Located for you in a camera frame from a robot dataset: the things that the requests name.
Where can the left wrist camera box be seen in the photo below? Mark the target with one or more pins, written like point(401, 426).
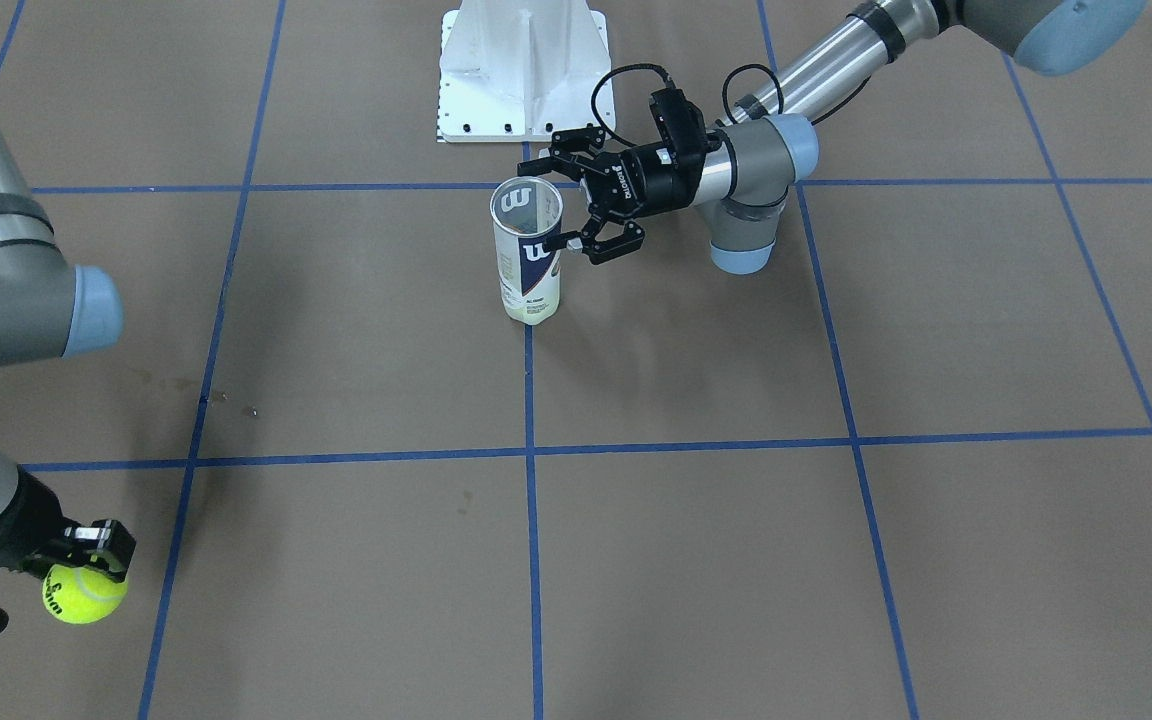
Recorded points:
point(680, 125)

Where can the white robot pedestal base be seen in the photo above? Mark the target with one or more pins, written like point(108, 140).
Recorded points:
point(517, 71)

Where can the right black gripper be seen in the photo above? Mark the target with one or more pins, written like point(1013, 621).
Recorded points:
point(24, 527)

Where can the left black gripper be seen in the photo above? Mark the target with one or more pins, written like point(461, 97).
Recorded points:
point(658, 178)

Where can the white tennis ball can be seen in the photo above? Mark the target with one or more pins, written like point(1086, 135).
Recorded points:
point(526, 213)

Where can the Wilson yellow tennis ball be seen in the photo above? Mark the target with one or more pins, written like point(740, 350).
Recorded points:
point(81, 596)

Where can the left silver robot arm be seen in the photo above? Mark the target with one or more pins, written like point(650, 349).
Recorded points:
point(739, 170)

